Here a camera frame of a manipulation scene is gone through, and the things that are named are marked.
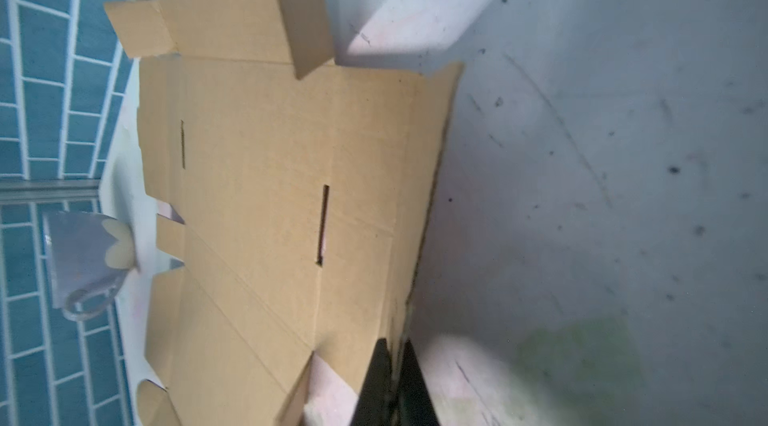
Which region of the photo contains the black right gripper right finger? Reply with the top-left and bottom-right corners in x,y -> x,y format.
396,340 -> 440,426

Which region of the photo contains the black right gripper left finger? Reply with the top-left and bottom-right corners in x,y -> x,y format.
350,338 -> 392,426

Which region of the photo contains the brown cardboard box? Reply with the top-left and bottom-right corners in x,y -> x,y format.
105,0 -> 463,425

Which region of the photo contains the lavender ceramic cup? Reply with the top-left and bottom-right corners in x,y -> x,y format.
43,211 -> 137,322

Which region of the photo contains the aluminium left corner post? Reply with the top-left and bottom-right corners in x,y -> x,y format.
1,179 -> 100,206

